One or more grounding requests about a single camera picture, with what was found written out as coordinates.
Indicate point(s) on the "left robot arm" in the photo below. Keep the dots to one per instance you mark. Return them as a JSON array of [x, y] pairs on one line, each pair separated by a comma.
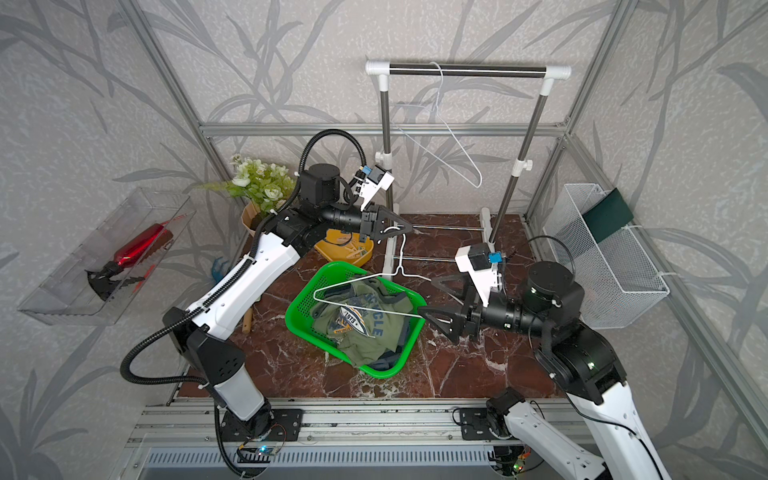
[[321, 200]]

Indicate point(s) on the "white wire mesh basket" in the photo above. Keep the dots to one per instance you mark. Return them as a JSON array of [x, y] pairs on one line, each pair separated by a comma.
[[620, 281]]

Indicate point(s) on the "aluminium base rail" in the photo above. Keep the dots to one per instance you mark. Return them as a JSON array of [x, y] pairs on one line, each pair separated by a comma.
[[188, 422]]

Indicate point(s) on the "yellow plastic tray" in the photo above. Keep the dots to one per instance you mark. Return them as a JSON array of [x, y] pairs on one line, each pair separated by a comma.
[[346, 247]]

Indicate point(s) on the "green tank top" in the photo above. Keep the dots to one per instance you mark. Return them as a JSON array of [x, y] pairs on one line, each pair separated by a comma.
[[362, 335]]

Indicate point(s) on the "green plastic basket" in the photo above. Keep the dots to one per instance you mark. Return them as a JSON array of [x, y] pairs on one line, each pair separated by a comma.
[[299, 321]]

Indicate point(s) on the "metal clothes rack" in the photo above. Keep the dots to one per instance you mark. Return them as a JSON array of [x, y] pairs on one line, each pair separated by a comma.
[[383, 71]]

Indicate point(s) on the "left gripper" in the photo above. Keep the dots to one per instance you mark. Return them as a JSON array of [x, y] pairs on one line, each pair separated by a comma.
[[371, 224]]

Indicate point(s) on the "navy blue tank top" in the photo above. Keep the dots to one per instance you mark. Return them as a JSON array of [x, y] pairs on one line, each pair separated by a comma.
[[387, 360]]

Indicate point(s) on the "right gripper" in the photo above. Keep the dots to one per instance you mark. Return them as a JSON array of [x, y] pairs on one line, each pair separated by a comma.
[[470, 312]]

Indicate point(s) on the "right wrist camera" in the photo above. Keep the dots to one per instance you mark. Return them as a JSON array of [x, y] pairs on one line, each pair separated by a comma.
[[483, 265]]

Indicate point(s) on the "red spray bottle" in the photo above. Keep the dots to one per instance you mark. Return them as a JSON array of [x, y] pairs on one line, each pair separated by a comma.
[[149, 241]]

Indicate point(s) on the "clear plastic wall shelf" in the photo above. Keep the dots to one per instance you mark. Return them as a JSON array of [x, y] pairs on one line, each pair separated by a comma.
[[65, 297]]

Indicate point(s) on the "potted artificial flower plant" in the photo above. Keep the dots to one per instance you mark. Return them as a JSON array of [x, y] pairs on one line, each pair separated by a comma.
[[263, 186]]

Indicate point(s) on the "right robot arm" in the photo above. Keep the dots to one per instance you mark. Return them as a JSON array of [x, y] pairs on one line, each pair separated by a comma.
[[579, 361]]

